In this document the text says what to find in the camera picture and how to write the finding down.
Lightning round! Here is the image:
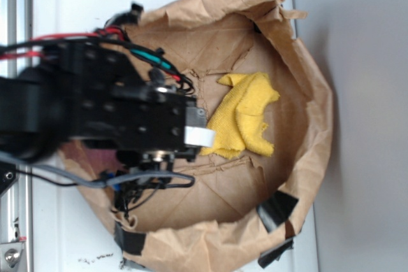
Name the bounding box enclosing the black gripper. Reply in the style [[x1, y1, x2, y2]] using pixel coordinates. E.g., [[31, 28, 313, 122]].
[[83, 84, 214, 169]]

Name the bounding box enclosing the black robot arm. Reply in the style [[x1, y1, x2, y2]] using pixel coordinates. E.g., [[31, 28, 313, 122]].
[[1, 39, 215, 167]]

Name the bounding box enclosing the yellow knitted cloth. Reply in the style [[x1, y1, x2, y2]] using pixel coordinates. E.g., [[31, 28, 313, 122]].
[[200, 72, 280, 159]]

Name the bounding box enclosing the brown paper bag tray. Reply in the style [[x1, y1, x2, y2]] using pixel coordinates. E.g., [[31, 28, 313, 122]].
[[80, 0, 333, 271]]

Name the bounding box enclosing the black red cable bundle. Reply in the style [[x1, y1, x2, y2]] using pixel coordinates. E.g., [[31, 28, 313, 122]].
[[0, 28, 196, 96]]

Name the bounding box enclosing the black mounting bracket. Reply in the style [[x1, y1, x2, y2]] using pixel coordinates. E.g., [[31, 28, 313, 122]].
[[0, 162, 17, 196]]

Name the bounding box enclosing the aluminium frame rail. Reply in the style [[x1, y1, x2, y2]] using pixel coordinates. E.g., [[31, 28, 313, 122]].
[[1, 0, 34, 271]]

